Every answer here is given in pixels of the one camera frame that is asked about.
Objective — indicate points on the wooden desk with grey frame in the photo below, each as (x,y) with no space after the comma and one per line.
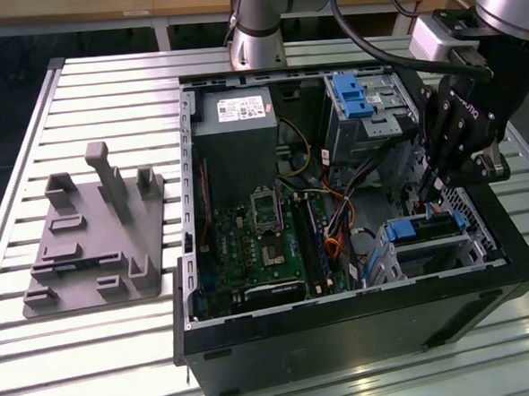
(100,4)

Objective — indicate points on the metal drive cage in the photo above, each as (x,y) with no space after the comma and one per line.
(377,128)

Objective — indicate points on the metal disk bay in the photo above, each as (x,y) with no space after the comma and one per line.
(390,266)

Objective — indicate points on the CPU socket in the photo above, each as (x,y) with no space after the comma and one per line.
(274,251)

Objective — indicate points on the green motherboard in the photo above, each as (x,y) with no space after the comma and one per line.
(232,254)

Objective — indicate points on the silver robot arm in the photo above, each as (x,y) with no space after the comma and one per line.
(257,10)

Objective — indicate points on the grey parts rack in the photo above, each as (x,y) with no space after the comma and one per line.
(92,244)

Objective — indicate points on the hard disk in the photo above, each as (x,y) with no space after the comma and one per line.
(401,231)

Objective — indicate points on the black RAM slot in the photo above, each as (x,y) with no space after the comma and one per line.
(322,244)
(311,244)
(305,245)
(317,244)

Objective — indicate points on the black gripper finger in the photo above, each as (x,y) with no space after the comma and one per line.
(461,147)
(429,132)

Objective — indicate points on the black graphics card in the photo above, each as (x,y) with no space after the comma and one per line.
(275,292)

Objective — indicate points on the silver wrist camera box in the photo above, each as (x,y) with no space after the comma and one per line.
(430,40)

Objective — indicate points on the blue plastic drive latch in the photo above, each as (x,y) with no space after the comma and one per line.
(350,98)

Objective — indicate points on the black PC case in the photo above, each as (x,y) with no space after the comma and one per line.
(301,353)

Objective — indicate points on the grey power supply unit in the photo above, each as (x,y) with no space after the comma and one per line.
(235,159)

